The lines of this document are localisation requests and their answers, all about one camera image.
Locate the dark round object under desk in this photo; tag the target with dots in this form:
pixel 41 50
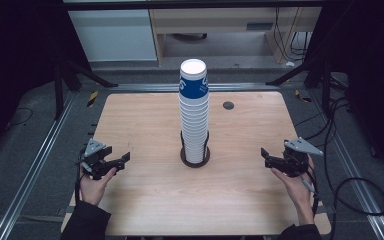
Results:
pixel 190 36

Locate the person's left hand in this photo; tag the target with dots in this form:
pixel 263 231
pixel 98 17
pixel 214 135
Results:
pixel 92 190

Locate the aluminium floor rail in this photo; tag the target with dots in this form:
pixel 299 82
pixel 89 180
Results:
pixel 30 173
pixel 146 87
pixel 356 176

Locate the black round table grommet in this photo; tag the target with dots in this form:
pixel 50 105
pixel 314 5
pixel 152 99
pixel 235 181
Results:
pixel 228 105

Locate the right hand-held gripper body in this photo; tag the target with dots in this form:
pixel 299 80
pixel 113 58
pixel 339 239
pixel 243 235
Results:
pixel 300 146

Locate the black overhead frame bar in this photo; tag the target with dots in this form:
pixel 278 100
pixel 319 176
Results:
pixel 193 4

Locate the white cabinet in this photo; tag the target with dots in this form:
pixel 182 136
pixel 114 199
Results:
pixel 113 36

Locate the yellow and black tape strip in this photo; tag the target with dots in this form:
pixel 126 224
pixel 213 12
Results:
pixel 301 96
pixel 92 98

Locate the stack of white paper cups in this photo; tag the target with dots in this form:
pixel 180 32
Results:
pixel 194 113

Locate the person's right hand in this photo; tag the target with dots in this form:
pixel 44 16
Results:
pixel 300 188

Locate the grey table bracket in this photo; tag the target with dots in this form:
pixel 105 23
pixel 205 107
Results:
pixel 326 210
pixel 65 210

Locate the light wooden desk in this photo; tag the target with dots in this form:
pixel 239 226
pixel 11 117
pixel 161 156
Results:
pixel 213 20

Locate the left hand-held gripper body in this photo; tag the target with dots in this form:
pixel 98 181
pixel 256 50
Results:
pixel 95 147

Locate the black metal stand leg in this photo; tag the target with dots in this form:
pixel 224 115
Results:
pixel 59 96
pixel 326 90

